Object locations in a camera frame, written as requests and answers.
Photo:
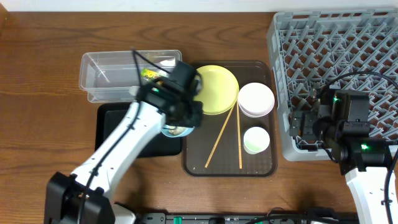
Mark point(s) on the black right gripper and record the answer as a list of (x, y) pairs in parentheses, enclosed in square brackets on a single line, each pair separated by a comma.
[(298, 127)]

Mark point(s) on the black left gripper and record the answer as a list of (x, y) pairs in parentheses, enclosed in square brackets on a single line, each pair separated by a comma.
[(189, 116)]

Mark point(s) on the light blue bowl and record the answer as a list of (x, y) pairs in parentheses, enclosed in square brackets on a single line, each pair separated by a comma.
[(176, 131)]

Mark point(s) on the green snack wrapper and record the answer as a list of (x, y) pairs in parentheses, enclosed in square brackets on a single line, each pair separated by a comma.
[(150, 75)]

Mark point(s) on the yellow plate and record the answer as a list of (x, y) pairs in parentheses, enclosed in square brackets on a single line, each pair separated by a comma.
[(220, 89)]

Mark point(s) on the pink bowl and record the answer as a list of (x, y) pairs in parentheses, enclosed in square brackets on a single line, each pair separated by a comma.
[(256, 100)]

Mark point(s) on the white cup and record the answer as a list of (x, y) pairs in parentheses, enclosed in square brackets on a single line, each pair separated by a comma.
[(256, 140)]

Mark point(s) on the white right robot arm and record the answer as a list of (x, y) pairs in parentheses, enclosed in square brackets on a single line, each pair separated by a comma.
[(367, 165)]

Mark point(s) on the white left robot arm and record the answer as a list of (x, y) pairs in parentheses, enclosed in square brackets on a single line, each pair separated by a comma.
[(85, 195)]

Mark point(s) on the black waste tray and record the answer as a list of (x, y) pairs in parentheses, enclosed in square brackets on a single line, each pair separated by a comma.
[(109, 115)]

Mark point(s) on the grey dishwasher rack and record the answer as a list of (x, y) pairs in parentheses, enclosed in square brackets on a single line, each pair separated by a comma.
[(351, 50)]

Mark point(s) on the clear plastic bin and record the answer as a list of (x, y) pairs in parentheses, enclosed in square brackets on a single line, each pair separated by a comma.
[(115, 76)]

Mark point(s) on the brown serving tray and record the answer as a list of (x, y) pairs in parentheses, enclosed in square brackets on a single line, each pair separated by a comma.
[(225, 162)]

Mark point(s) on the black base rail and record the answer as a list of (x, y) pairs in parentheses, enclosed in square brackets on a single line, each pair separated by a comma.
[(275, 215)]

